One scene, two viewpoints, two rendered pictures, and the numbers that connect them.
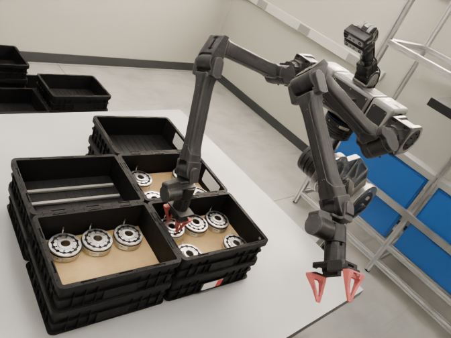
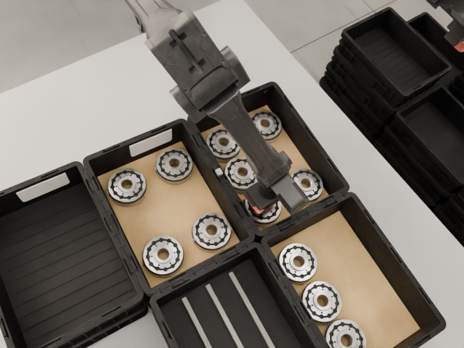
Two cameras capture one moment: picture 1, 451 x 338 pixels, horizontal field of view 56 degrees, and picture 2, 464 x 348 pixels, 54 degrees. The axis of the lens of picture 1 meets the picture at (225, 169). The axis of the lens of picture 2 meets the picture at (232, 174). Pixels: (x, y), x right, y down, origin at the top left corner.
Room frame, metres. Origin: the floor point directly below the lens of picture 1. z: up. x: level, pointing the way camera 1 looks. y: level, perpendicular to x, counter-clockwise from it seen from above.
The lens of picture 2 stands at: (1.31, 0.61, 2.00)
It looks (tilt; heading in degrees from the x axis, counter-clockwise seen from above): 63 degrees down; 274
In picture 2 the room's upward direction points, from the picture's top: 14 degrees clockwise
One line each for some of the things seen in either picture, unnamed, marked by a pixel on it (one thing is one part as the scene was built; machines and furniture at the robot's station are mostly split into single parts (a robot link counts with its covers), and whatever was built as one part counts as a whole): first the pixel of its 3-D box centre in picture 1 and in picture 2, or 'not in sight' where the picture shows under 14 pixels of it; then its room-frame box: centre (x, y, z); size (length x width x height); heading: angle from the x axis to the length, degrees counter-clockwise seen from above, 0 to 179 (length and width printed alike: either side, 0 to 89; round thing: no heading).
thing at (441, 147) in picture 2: not in sight; (431, 150); (0.54, -0.66, 0.31); 0.40 x 0.30 x 0.34; 142
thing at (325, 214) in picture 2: (105, 252); (343, 286); (0.98, 0.25, 0.87); 0.40 x 0.30 x 0.11; 136
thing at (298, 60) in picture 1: (294, 70); not in sight; (1.78, -0.10, 1.45); 0.09 x 0.08 x 0.12; 52
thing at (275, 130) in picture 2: (235, 243); (264, 124); (1.30, -0.16, 0.86); 0.10 x 0.10 x 0.01
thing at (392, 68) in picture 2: not in sight; (375, 81); (0.86, -0.90, 0.37); 0.40 x 0.30 x 0.45; 142
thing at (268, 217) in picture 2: (171, 227); (263, 205); (1.24, 0.10, 0.86); 0.10 x 0.10 x 0.01
